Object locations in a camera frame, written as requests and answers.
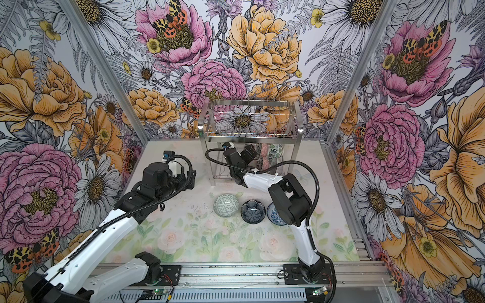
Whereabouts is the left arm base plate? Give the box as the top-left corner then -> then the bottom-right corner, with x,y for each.
145,265 -> 182,287

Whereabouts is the aluminium right corner post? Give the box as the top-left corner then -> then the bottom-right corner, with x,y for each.
325,1 -> 396,145

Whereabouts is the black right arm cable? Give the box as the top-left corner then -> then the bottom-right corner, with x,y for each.
204,147 -> 338,303

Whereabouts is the dark blue floral bowl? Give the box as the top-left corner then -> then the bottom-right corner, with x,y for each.
240,199 -> 266,225

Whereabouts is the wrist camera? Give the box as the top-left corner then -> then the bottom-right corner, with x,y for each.
163,150 -> 176,161
222,142 -> 232,150

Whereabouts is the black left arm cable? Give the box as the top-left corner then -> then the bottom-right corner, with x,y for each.
24,153 -> 195,303

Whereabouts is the black white floral bowl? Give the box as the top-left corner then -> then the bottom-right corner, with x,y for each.
257,143 -> 270,159

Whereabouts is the teal geometric pattern bowl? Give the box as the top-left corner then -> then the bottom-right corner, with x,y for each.
213,194 -> 239,218

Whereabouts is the aluminium corner post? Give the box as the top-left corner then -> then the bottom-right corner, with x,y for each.
325,1 -> 396,145
59,1 -> 150,145

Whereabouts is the white blue dotted bowl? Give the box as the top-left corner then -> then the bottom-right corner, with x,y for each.
266,203 -> 287,226

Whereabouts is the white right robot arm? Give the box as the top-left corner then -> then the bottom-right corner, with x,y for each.
222,143 -> 325,283

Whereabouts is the white vented cable duct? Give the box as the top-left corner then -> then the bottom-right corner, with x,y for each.
103,288 -> 307,302

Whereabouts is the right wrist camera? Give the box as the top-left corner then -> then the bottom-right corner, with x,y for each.
222,142 -> 232,150

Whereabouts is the steel two-tier dish rack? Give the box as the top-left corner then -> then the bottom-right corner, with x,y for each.
196,99 -> 305,187

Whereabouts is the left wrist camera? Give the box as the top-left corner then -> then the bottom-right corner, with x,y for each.
163,150 -> 176,161

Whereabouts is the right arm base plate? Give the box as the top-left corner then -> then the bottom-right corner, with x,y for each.
282,263 -> 336,285

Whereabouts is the aluminium left corner post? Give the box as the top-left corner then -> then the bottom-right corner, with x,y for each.
59,1 -> 150,145

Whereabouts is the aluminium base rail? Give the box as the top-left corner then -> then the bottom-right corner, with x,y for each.
170,261 -> 392,289

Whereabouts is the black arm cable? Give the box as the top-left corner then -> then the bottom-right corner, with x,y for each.
24,153 -> 195,303
204,147 -> 338,303

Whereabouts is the green leaf pattern bowl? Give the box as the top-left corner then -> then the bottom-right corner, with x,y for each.
269,144 -> 284,160

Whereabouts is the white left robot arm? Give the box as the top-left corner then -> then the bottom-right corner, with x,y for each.
23,155 -> 197,302

